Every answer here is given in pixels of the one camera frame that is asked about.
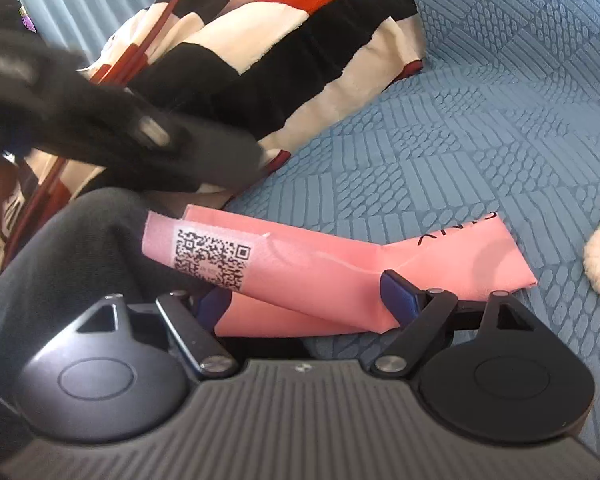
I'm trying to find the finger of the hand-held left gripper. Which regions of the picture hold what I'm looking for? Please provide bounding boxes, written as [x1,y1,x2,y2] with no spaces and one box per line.
[35,50,277,196]

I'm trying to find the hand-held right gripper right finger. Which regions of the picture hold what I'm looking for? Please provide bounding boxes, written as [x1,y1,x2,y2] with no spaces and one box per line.
[370,269,537,379]

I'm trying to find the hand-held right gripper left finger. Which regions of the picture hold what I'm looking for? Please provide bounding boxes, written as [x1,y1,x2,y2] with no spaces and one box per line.
[74,287,239,380]

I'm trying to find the pink plastic package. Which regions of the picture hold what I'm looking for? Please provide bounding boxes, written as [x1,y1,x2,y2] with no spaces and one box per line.
[142,203,539,339]

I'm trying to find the blue curtain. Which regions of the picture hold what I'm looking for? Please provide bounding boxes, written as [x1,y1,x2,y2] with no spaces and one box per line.
[9,0,197,68]

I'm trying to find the blue textured sofa cover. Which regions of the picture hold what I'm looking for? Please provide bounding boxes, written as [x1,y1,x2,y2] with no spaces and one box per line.
[222,0,600,456]

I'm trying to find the red black white striped blanket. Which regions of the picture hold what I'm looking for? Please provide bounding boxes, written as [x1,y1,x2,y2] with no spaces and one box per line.
[0,0,427,281]

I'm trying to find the person's leg in dark pants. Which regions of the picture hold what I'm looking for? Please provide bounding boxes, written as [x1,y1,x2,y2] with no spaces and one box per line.
[0,187,233,461]

